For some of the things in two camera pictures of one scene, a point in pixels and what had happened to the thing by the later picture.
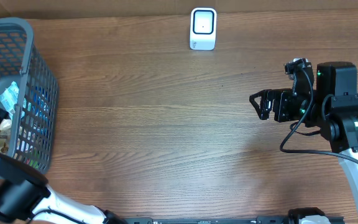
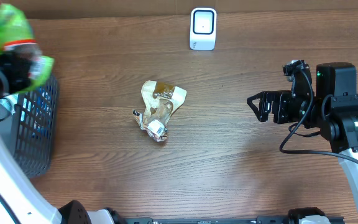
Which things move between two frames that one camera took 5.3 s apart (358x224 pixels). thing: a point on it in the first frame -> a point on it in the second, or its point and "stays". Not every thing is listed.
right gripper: (280, 97) stays
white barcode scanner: (203, 28) stays
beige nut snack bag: (2, 139) -> (162, 99)
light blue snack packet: (10, 98) stays
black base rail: (258, 220) stays
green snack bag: (34, 159) -> (15, 35)
